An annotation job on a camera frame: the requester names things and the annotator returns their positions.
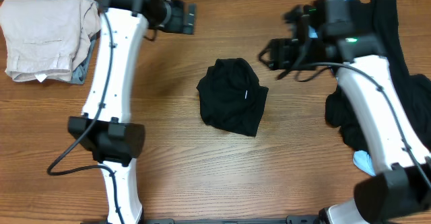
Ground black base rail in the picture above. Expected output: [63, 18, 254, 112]
[80, 214, 326, 224]

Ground folded grey denim garment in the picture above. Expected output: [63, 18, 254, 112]
[34, 0, 100, 85]

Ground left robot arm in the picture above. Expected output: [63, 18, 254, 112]
[68, 0, 196, 223]

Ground folded beige shorts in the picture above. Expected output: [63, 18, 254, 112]
[1, 0, 100, 82]

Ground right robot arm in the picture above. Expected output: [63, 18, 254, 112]
[259, 0, 430, 223]

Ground light blue t-shirt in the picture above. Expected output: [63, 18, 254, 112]
[325, 0, 375, 176]

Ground black garment with white logo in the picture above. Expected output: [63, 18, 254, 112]
[325, 0, 430, 151]

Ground black t-shirt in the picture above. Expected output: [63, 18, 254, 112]
[197, 58, 269, 137]

